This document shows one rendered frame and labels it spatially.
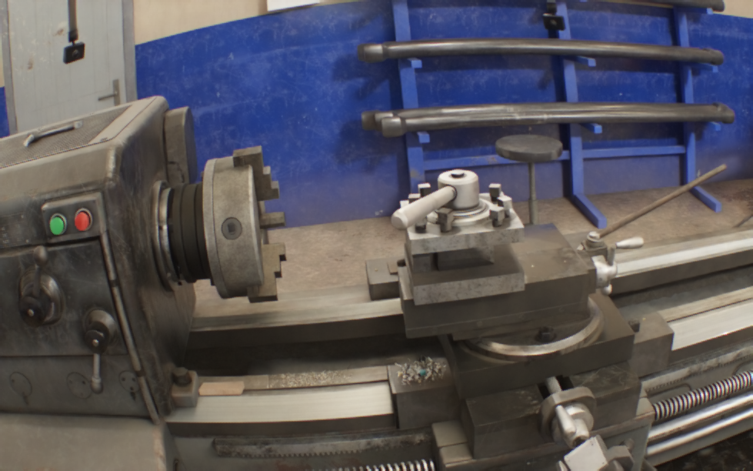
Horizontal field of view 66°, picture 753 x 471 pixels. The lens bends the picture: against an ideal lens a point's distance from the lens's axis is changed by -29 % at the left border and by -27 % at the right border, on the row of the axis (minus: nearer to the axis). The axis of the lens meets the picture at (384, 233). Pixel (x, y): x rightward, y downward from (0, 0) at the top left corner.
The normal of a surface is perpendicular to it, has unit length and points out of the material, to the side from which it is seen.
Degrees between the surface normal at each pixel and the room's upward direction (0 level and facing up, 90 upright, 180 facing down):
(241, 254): 93
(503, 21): 90
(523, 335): 0
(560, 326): 0
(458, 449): 0
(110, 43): 90
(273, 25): 90
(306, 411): 36
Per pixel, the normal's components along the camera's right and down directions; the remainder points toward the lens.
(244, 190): 0.00, -0.41
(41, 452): -0.03, -0.60
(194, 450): 0.10, 0.35
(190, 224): 0.04, -0.15
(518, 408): -0.09, -0.93
